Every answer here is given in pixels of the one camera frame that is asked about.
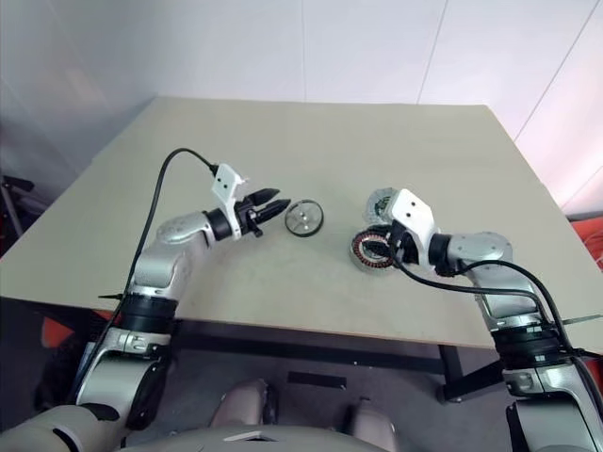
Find black spoked rotor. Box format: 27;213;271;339
284;198;327;238

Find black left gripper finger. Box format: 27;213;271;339
255;198;291;223
248;186;282;206

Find grey rounded right robot leg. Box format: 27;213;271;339
347;396;398;452

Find grey rounded left robot leg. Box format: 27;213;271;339
208;378;280;430

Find silver motor housing copper windings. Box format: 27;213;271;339
348;224;402;275

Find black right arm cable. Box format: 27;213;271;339
390;249;603;401

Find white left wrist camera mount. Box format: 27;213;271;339
209;162;252;242

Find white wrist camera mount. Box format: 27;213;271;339
385;187;442;273
209;162;252;242

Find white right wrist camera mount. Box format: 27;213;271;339
385;187;442;273

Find orange object beside dark seat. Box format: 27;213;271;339
39;315;96;350

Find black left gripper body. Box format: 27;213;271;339
235;197;266;239

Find grey rounded robot leg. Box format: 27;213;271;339
347;396;398;452
208;378;280;430

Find orange cloth with white cords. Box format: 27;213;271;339
568;218;603;273

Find grey robot torso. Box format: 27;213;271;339
117;422;393;452

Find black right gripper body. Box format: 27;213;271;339
386;222;421;266

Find black table frame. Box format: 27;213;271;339
172;318;506;404

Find silver round motor lid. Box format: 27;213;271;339
362;186;402;227

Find black tape strip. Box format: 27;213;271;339
286;371;348;390

